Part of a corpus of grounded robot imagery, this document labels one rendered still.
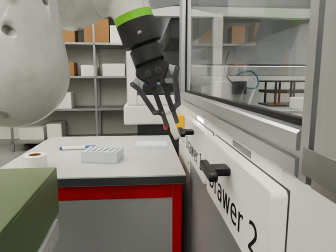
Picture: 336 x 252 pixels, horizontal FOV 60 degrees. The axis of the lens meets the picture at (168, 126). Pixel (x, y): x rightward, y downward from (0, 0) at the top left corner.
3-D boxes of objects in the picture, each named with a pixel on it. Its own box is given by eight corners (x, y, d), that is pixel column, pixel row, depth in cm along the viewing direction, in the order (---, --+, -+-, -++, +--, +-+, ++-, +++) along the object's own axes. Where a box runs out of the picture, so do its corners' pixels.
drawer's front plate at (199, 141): (204, 185, 61) (205, 133, 59) (185, 151, 89) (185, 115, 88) (212, 184, 61) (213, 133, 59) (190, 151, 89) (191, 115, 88)
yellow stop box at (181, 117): (170, 135, 103) (170, 115, 102) (168, 132, 110) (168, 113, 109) (184, 135, 104) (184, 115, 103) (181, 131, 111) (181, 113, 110)
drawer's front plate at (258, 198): (265, 295, 30) (271, 192, 28) (206, 189, 58) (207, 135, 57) (282, 294, 30) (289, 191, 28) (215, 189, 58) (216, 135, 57)
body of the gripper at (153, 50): (159, 42, 73) (172, 77, 75) (127, 53, 73) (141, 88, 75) (161, 37, 66) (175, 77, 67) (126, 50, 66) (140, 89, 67)
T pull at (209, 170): (209, 183, 39) (209, 173, 39) (199, 167, 46) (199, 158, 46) (236, 183, 39) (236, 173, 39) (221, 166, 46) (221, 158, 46)
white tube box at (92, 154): (81, 162, 98) (80, 151, 98) (90, 156, 106) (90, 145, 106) (116, 163, 97) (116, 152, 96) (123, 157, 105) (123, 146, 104)
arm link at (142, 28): (114, 24, 63) (154, 10, 63) (119, 33, 74) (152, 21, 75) (124, 51, 64) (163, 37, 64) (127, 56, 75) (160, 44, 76)
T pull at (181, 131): (180, 137, 70) (180, 131, 70) (177, 132, 77) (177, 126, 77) (195, 137, 70) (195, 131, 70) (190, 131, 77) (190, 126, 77)
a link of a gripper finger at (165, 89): (153, 69, 72) (159, 67, 72) (170, 111, 74) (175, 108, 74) (154, 68, 68) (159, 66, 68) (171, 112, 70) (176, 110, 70)
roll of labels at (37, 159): (48, 163, 97) (48, 151, 97) (46, 169, 91) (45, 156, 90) (26, 164, 96) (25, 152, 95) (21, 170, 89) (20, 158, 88)
